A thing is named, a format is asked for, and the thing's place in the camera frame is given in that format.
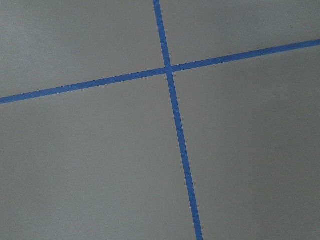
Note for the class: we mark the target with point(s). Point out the blue tape grid lines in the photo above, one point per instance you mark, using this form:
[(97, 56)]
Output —
[(168, 70)]

